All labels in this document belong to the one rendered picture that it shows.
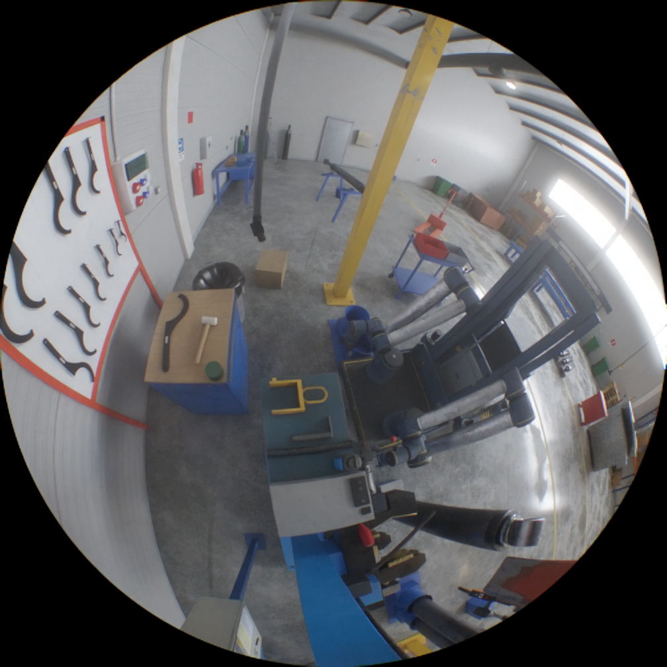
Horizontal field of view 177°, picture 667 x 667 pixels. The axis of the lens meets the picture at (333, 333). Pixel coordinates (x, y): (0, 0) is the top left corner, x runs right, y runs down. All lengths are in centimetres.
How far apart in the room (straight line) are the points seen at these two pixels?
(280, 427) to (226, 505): 137
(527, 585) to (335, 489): 77
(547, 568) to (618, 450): 823
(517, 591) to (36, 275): 213
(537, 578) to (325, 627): 50
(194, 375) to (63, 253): 127
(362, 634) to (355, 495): 59
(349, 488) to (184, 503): 178
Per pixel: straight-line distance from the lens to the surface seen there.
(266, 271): 275
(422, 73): 215
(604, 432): 863
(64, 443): 181
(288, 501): 95
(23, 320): 159
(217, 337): 142
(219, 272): 239
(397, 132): 204
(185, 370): 139
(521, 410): 147
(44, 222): 173
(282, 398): 109
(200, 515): 237
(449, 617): 244
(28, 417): 165
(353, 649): 68
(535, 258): 159
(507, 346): 236
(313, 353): 240
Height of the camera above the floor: 211
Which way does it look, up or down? 55 degrees down
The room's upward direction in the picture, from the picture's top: 22 degrees clockwise
